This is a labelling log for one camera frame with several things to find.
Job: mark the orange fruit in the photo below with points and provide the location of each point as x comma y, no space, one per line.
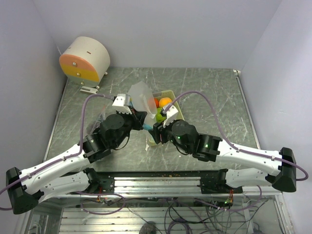
156,102

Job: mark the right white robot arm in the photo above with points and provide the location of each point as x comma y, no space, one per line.
273,168

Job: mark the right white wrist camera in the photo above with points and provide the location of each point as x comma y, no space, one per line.
170,113

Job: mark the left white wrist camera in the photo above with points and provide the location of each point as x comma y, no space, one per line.
121,104

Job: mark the green apple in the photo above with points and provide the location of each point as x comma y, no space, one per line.
159,116

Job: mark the white corner clip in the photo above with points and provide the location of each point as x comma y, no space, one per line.
237,72

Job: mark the aluminium rail frame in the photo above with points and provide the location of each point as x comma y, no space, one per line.
177,202

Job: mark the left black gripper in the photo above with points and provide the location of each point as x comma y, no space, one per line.
137,117

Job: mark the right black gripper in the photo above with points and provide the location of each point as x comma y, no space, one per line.
159,131

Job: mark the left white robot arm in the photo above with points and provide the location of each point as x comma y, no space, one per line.
69,172

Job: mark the small silver metal bracket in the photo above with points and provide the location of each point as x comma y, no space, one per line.
88,90

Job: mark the cylindrical drawer box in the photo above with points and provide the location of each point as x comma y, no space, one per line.
85,62

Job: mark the blue-zipper clear bag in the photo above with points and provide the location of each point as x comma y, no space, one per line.
143,101

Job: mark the red-zipper clear bag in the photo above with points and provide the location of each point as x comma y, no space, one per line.
95,124

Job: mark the yellow-green perforated plastic basket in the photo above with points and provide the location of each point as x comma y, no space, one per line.
165,94

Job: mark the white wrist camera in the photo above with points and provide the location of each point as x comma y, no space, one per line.
170,113
121,104

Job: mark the yellow-orange peach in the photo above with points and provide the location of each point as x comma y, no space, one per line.
164,101

